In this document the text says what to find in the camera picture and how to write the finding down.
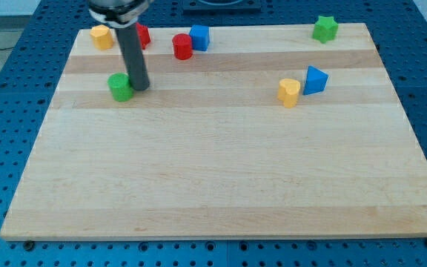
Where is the red cylinder block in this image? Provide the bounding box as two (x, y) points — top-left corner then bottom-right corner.
(172, 33), (193, 60)

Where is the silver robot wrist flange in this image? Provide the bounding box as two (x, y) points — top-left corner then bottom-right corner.
(87, 0), (153, 28)

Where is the green cylinder block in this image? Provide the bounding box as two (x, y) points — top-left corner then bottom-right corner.
(107, 73), (133, 102)

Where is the red star block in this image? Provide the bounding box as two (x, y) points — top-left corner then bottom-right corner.
(136, 22), (151, 50)

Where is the blue triangle block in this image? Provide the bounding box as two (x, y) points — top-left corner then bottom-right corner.
(302, 65), (328, 95)

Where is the yellow heart block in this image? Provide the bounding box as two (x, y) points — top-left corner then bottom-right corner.
(277, 79), (300, 108)

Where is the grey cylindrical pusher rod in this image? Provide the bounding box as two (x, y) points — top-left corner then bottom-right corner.
(115, 24), (150, 91)

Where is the light wooden board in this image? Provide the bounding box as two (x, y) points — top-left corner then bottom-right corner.
(0, 23), (427, 241)

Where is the green star block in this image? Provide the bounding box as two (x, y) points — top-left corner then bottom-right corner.
(312, 16), (339, 44)

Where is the blue cube block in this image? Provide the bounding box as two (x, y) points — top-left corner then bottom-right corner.
(189, 24), (210, 51)

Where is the yellow pentagon block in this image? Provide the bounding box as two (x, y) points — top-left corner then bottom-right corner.
(90, 24), (113, 50)

